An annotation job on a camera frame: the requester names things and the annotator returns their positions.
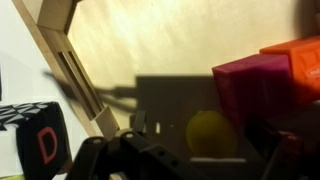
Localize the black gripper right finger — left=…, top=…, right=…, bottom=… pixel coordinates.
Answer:
left=244, top=114, right=320, bottom=180

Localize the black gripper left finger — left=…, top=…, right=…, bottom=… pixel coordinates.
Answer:
left=66, top=110, right=208, bottom=180

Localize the yellow lemon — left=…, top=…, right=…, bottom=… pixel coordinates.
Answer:
left=185, top=110, right=238, bottom=159

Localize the octagonal wooden box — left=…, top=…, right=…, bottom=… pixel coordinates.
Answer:
left=11, top=0, right=320, bottom=158

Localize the black fabric cube letter D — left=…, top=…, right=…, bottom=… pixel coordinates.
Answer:
left=0, top=101, right=73, bottom=180

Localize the pink cube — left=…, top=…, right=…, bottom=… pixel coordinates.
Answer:
left=211, top=53, right=295, bottom=128

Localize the orange plastic cube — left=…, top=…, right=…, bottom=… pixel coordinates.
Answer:
left=259, top=35, right=320, bottom=108

